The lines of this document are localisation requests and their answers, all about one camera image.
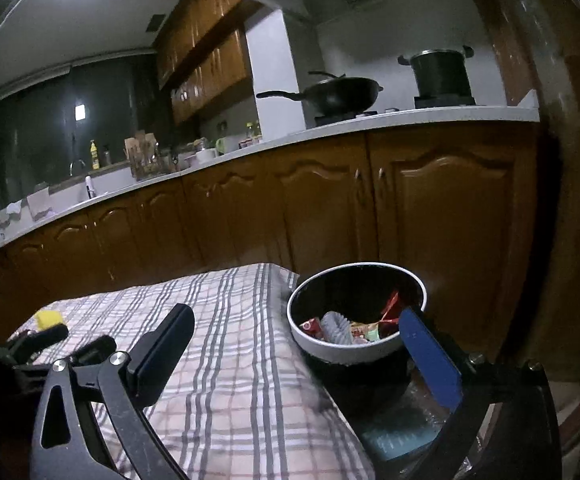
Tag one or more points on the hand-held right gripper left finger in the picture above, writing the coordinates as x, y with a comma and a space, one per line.
165, 355

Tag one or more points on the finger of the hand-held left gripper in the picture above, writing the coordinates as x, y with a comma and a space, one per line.
40, 338
95, 347

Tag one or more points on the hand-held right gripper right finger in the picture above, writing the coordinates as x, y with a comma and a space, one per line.
429, 360

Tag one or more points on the red foil wrapper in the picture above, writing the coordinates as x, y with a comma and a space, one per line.
391, 307

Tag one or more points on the red snack packet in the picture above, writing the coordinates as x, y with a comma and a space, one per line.
369, 332

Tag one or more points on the blue white wrapper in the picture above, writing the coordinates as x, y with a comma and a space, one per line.
399, 440

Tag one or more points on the white rimmed black bin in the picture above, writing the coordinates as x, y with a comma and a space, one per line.
330, 352

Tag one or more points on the red carton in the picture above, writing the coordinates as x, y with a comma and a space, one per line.
312, 327

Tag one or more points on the yellow sponge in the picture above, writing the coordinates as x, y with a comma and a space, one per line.
50, 320

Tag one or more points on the plaid tablecloth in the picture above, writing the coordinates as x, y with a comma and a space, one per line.
230, 360

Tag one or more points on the grey dish cloth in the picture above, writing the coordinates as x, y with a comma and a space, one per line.
39, 204

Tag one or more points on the sink faucet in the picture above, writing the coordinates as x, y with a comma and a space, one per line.
76, 165

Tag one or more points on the yellow bottle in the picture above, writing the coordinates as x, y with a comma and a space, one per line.
94, 156

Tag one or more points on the brown wooden lower cabinets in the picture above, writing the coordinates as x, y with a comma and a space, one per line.
320, 200

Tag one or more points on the brown wooden cabinets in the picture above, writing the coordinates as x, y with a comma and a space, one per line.
210, 60
320, 200

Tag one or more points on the wooden utensil holder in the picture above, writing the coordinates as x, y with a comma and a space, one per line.
140, 157

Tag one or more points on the dark window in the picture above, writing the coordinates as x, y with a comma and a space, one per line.
30, 135

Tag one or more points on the white pot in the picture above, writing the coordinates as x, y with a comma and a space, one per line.
206, 155

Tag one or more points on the white kitchen countertop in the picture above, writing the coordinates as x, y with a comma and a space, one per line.
369, 122

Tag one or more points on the gas stove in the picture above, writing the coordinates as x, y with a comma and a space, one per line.
439, 101

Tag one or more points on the black wok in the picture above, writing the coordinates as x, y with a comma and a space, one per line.
340, 92

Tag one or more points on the dark cooking pot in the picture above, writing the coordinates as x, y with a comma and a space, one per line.
439, 72

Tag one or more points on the brown wooden upper cabinets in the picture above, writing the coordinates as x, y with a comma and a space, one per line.
210, 60

